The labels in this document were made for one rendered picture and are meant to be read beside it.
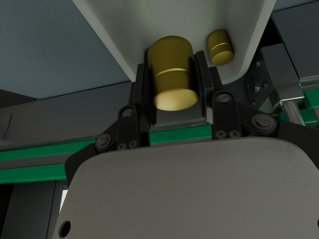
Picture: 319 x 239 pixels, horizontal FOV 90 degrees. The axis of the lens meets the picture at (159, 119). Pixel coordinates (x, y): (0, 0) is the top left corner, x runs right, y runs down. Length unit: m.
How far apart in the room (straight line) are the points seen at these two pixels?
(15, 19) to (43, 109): 0.25
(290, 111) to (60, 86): 0.46
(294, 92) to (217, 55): 0.11
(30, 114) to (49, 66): 0.19
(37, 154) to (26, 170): 0.04
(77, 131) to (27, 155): 0.17
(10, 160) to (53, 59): 0.31
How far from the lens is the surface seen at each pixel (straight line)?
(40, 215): 0.77
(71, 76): 0.43
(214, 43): 0.29
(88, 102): 0.44
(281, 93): 0.25
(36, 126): 0.52
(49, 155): 0.49
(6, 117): 0.62
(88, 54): 0.36
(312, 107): 0.28
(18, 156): 0.57
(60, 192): 0.67
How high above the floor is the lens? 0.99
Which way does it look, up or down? 21 degrees down
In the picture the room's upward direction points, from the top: 177 degrees clockwise
